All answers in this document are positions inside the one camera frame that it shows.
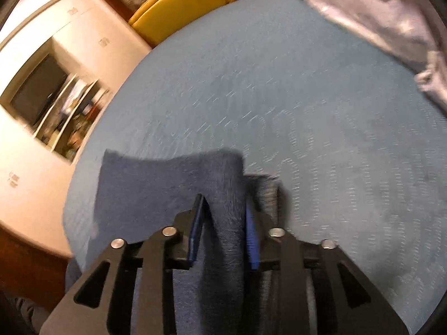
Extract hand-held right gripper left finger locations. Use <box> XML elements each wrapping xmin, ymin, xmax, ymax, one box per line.
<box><xmin>40</xmin><ymin>193</ymin><xmax>207</xmax><ymax>335</ymax></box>

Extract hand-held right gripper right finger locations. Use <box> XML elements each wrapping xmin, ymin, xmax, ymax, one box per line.
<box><xmin>245</xmin><ymin>204</ymin><xmax>408</xmax><ymax>335</ymax></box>

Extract blue quilted bedspread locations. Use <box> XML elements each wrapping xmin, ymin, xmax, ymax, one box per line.
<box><xmin>63</xmin><ymin>0</ymin><xmax>447</xmax><ymax>335</ymax></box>

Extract black television screen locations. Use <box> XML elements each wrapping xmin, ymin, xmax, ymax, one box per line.
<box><xmin>10</xmin><ymin>54</ymin><xmax>69</xmax><ymax>127</ymax></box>

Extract yellow armchair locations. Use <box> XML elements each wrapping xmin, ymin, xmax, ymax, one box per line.
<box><xmin>129</xmin><ymin>0</ymin><xmax>242</xmax><ymax>47</ymax></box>

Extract grey floral duvet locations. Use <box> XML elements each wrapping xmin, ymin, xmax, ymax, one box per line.
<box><xmin>295</xmin><ymin>0</ymin><xmax>447</xmax><ymax>112</ymax></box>

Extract white wall shelf unit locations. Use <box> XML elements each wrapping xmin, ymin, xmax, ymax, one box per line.
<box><xmin>34</xmin><ymin>75</ymin><xmax>114</xmax><ymax>164</ymax></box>

